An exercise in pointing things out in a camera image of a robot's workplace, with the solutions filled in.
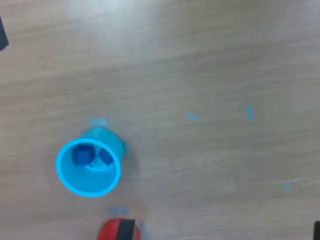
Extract blue cube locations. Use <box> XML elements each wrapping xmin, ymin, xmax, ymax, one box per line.
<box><xmin>97</xmin><ymin>147</ymin><xmax>113</xmax><ymax>166</ymax></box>
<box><xmin>71</xmin><ymin>144</ymin><xmax>95</xmax><ymax>166</ymax></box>

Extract blue plastic cup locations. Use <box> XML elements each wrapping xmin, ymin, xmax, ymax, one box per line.
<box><xmin>55</xmin><ymin>127</ymin><xmax>125</xmax><ymax>198</ymax></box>

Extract red plastic cup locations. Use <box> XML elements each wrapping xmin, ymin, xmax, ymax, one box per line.
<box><xmin>96</xmin><ymin>217</ymin><xmax>141</xmax><ymax>240</ymax></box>

